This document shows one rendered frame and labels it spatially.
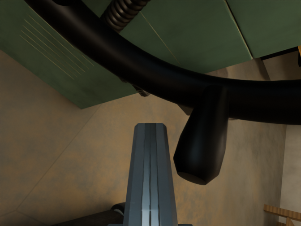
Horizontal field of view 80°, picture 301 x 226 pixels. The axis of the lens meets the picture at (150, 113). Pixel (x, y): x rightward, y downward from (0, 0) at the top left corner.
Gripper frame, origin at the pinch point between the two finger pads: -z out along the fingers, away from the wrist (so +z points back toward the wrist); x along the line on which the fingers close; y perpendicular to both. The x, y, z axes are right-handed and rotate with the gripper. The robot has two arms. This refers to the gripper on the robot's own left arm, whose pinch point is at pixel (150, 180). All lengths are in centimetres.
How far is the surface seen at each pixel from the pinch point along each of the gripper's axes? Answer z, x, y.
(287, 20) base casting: -20.5, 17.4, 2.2
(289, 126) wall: -233, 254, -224
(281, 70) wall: -246, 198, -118
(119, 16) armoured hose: -14.3, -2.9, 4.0
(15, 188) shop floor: -27, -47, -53
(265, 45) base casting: -22.1, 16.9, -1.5
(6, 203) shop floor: -23, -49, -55
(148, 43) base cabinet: -30.5, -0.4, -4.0
